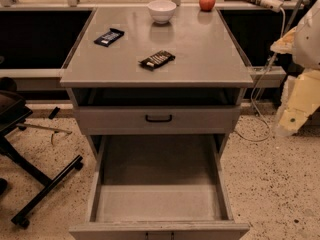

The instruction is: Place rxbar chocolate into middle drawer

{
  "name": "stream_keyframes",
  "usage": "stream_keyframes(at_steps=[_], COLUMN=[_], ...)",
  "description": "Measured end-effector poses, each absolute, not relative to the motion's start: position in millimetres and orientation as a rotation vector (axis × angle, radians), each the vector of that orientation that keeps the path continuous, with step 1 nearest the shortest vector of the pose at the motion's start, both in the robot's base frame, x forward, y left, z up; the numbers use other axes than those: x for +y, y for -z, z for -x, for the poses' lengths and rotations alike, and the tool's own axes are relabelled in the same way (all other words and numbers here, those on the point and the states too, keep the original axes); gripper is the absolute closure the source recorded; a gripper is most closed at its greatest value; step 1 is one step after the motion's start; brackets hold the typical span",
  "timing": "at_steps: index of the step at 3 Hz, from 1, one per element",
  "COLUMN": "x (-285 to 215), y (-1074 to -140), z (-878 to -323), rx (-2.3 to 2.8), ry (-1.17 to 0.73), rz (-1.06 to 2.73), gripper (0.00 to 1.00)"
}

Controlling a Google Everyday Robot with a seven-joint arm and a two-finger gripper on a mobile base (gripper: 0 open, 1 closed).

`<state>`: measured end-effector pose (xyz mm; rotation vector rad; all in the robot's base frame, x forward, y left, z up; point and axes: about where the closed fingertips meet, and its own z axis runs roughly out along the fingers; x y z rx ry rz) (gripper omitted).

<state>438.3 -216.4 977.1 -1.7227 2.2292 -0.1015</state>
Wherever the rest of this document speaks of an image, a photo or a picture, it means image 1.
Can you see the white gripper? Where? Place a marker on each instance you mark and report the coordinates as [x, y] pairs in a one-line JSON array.
[[308, 39]]

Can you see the grey drawer cabinet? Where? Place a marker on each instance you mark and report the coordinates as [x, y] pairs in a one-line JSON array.
[[207, 70]]

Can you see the open bottom grey drawer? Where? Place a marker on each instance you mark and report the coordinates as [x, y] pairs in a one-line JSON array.
[[158, 187]]

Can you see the closed middle grey drawer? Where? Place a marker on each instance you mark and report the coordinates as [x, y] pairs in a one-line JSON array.
[[94, 120]]

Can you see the red apple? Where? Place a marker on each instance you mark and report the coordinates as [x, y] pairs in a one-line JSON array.
[[207, 5]]

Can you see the white bowl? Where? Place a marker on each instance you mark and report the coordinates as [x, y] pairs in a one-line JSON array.
[[161, 11]]

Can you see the blue snack bar wrapper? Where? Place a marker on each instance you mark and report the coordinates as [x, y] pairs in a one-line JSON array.
[[109, 37]]

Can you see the black drawer handle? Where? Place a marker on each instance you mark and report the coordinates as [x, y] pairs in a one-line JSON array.
[[158, 118]]

